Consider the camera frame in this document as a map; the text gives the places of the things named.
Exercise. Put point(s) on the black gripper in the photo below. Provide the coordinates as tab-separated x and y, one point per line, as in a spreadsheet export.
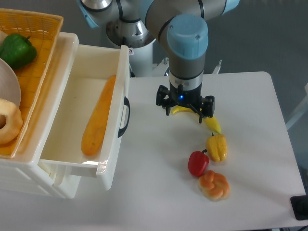
186	93

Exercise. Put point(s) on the white top drawer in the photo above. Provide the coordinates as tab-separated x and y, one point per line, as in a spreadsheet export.
92	67

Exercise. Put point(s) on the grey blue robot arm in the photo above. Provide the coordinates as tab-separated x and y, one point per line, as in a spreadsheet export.
180	26

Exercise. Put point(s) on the white drawer cabinet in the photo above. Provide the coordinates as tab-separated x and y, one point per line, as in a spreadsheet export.
25	173

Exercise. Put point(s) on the yellow banana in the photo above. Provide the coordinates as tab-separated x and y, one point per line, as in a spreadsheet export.
211	122

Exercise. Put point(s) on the yellow bell pepper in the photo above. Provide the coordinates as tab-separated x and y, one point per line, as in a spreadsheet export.
216	146

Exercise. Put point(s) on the red bell pepper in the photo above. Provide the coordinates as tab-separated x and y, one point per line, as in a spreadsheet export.
198	162

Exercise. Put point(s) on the orange knotted bread roll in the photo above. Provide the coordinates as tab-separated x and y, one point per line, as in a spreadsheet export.
214	186

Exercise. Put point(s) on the long orange baguette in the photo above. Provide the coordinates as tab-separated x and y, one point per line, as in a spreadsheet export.
94	132

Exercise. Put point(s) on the white object at right edge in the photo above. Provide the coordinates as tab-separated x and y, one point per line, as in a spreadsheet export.
299	110

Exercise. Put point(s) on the yellow woven basket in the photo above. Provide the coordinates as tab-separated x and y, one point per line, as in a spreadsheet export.
43	30

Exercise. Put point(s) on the black device at edge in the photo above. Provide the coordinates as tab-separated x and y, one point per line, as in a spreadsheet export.
300	206

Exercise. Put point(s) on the tan donut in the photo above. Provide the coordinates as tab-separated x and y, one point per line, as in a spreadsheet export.
13	121

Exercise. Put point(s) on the beige plate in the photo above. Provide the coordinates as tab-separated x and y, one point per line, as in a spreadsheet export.
9	85

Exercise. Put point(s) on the green bell pepper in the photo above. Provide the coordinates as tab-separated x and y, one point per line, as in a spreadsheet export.
17	51

